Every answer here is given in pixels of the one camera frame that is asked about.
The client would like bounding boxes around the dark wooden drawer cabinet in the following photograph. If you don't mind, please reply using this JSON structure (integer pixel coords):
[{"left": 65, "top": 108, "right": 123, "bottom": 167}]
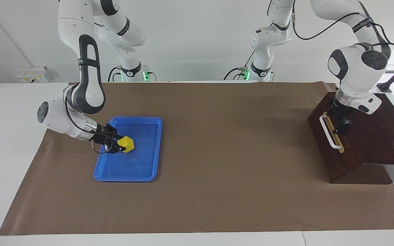
[{"left": 307, "top": 92, "right": 394, "bottom": 184}]

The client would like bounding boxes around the blue plastic tray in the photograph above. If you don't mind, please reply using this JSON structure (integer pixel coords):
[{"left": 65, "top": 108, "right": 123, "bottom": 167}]
[{"left": 93, "top": 116, "right": 163, "bottom": 182}]

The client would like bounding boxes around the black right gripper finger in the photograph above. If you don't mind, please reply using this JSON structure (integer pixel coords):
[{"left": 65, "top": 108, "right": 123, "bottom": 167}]
[
  {"left": 107, "top": 124, "right": 122, "bottom": 139},
  {"left": 106, "top": 141, "right": 127, "bottom": 154}
]

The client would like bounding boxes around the black base cable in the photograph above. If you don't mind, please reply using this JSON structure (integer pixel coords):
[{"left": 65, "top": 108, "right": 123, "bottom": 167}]
[
  {"left": 107, "top": 66, "right": 123, "bottom": 83},
  {"left": 223, "top": 50, "right": 255, "bottom": 81}
]

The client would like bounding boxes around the yellow cube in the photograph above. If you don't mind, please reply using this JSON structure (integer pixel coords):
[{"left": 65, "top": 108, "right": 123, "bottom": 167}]
[{"left": 117, "top": 136, "right": 135, "bottom": 153}]

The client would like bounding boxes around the brown table mat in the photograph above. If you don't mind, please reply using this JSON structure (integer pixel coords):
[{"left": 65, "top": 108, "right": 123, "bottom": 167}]
[{"left": 0, "top": 81, "right": 394, "bottom": 236}]

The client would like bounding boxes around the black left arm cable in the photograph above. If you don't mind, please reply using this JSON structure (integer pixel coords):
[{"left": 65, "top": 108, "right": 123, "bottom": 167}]
[{"left": 267, "top": 0, "right": 394, "bottom": 47}]

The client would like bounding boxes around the wooden drawer with dark front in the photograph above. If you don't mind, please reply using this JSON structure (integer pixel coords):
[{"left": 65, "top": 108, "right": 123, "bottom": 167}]
[{"left": 307, "top": 93, "right": 364, "bottom": 183}]

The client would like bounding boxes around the white wall socket box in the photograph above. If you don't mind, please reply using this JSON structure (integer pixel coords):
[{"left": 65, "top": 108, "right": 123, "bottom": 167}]
[{"left": 15, "top": 66, "right": 49, "bottom": 83}]

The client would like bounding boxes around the white drawer handle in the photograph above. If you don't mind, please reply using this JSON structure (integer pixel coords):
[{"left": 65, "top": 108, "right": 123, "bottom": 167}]
[{"left": 319, "top": 115, "right": 342, "bottom": 150}]

